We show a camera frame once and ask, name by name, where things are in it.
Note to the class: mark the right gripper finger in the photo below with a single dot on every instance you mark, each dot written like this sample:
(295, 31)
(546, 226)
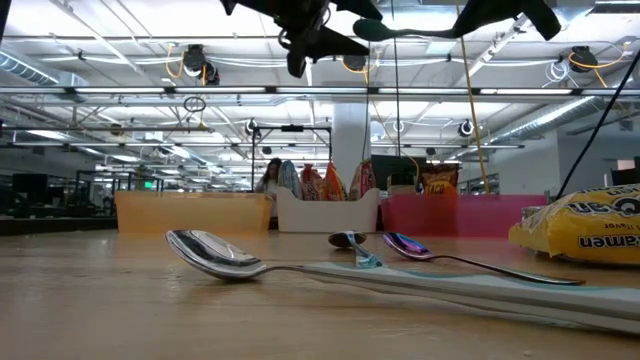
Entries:
(542, 17)
(480, 17)

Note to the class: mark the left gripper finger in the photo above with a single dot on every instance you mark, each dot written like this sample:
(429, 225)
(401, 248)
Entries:
(340, 45)
(357, 7)

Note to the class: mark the red ramen packet green edge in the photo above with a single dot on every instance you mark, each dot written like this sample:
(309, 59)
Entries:
(364, 182)

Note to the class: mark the red yellow ramen packet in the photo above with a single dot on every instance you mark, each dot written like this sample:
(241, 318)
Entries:
(312, 185)

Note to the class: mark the blue white ramen packet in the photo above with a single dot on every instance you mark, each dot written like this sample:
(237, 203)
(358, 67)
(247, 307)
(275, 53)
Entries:
(290, 180)

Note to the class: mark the brown snack packet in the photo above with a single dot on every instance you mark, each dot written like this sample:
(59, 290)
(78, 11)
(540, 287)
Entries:
(440, 180)

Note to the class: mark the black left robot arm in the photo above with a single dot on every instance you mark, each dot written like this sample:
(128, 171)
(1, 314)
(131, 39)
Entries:
(2, 15)

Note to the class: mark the white square column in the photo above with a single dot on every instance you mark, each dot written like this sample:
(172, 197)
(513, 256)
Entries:
(350, 140)

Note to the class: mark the small black ceiling reel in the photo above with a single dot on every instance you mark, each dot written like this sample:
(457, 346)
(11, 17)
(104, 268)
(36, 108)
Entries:
(251, 127)
(466, 128)

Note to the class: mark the black monitor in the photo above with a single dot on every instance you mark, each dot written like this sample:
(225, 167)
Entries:
(395, 165)

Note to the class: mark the person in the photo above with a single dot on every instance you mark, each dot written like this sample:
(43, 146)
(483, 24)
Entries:
(270, 177)

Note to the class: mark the white plastic bin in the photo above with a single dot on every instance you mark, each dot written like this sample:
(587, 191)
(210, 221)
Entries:
(327, 217)

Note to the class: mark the pink plastic bin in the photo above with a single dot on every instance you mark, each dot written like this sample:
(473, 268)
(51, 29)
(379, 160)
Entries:
(475, 217)

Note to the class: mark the orange plastic bin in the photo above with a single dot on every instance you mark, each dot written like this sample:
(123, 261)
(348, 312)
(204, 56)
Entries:
(195, 215)

